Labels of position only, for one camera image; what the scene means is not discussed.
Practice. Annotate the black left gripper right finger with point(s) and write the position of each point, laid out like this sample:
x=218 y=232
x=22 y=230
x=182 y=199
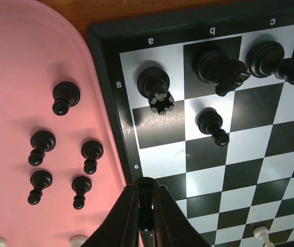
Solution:
x=171 y=227

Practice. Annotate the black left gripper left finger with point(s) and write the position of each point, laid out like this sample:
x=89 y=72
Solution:
x=120 y=227

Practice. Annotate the white pawn on board left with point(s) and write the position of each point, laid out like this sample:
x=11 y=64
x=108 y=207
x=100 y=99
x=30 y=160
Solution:
x=262 y=233

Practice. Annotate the black pawn on board left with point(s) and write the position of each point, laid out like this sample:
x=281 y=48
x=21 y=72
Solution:
x=210 y=123

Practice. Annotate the pink plastic tray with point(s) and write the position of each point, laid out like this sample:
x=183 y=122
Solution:
x=39 y=48

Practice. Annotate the black white chessboard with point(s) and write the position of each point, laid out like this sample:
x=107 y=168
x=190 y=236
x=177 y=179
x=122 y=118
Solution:
x=201 y=106

